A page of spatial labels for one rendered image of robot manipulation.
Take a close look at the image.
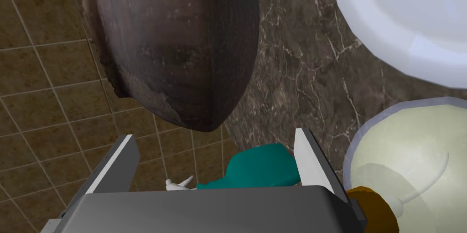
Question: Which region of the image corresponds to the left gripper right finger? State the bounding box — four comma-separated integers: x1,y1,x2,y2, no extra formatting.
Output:
293,128,350,203

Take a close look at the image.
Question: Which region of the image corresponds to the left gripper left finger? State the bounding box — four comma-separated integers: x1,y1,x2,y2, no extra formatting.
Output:
84,134,140,195

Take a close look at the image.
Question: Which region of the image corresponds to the teal object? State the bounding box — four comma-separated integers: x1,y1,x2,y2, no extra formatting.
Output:
197,143,302,190

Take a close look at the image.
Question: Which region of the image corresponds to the small white object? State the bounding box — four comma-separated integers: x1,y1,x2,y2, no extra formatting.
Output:
165,175,197,192

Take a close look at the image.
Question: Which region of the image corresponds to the orange brown object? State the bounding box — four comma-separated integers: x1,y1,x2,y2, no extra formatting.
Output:
345,186,400,233

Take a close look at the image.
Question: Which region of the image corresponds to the pale yellow bowl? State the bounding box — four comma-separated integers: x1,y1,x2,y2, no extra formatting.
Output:
342,96,467,233

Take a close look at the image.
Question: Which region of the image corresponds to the dark brown wooden bowl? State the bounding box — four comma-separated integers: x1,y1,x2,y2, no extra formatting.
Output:
80,0,260,133

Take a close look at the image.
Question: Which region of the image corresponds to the white plate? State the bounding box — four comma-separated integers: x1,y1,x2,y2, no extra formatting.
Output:
328,0,467,89

